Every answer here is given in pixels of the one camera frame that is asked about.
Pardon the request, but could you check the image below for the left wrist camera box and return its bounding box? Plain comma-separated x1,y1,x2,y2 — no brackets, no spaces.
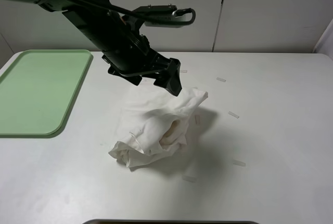
125,4,196,30

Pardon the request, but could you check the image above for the light green plastic tray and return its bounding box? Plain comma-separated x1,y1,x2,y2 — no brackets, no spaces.
1,50,93,138

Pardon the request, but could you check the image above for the clear tape marker upper right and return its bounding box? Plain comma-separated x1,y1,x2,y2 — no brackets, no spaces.
216,77,226,83

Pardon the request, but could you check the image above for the white short sleeve t-shirt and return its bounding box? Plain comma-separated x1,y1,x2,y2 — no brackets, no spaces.
109,85,208,168

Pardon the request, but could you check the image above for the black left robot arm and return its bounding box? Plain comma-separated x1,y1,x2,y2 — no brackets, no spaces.
8,0,188,96

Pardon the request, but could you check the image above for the clear tape marker lower right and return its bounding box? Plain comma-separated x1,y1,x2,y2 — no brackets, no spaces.
232,159,246,167

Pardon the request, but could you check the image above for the clear tape marker bottom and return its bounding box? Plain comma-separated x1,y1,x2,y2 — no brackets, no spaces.
182,175,197,183

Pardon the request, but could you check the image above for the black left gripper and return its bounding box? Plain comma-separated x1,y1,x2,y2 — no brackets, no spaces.
100,34,182,96

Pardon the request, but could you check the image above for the clear tape marker centre upright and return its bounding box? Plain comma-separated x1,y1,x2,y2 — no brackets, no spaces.
195,115,200,125

